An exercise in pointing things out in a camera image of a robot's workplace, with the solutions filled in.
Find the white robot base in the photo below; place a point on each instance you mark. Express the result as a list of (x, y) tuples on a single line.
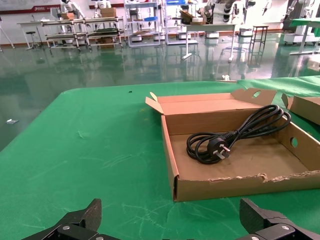
[(300, 38)]

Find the blue plastic bin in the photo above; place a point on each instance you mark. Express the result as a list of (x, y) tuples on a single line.
[(175, 1), (150, 19)]

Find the black round stool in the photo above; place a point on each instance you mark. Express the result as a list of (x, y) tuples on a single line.
[(30, 32)]

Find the small white mobile base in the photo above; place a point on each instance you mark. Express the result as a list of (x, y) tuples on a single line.
[(246, 32)]

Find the white storage shelf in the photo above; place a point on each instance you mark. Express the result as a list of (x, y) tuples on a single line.
[(175, 31), (143, 33)]

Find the white long-legged table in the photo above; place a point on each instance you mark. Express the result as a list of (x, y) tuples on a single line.
[(212, 24)]

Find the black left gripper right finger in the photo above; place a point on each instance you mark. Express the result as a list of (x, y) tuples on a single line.
[(265, 225)]

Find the large brown cardboard box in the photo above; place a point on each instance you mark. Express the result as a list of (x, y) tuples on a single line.
[(108, 12)]

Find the flat stacked cardboard pieces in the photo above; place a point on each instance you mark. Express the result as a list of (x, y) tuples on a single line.
[(187, 15)]

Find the white humanoid robot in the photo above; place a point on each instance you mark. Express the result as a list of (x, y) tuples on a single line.
[(102, 3), (228, 10), (207, 7), (67, 5)]

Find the shallow cardboard box torn rim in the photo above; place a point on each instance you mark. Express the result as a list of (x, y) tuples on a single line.
[(250, 162)]

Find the green-topped white table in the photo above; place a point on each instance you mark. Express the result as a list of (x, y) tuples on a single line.
[(307, 22)]

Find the red wall banner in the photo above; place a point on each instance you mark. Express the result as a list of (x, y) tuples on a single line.
[(25, 9)]

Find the white work table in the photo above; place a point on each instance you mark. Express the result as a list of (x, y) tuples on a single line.
[(30, 23)]

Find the metal pipe rack cart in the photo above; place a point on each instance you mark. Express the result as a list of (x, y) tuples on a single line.
[(75, 36)]

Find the small brown cardboard box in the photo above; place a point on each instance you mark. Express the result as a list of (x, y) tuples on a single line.
[(67, 16)]

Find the cardboard box with tall lid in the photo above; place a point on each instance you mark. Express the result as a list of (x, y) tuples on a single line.
[(305, 110)]

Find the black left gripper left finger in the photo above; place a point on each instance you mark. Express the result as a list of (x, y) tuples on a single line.
[(80, 225)]

